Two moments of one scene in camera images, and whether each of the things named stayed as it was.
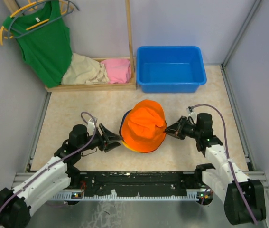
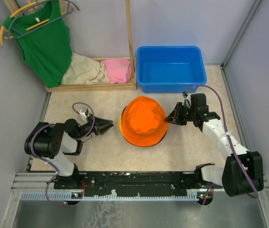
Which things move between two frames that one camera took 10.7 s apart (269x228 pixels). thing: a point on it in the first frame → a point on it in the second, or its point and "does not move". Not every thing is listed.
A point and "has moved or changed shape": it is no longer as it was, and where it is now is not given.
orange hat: [143, 128] has moved or changed shape
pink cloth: [118, 71] does not move
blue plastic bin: [170, 69] does not move
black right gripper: [174, 129] → [174, 117]
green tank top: [45, 38] does not move
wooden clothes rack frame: [133, 83] does not move
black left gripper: [103, 145] → [99, 122]
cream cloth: [84, 71] does not move
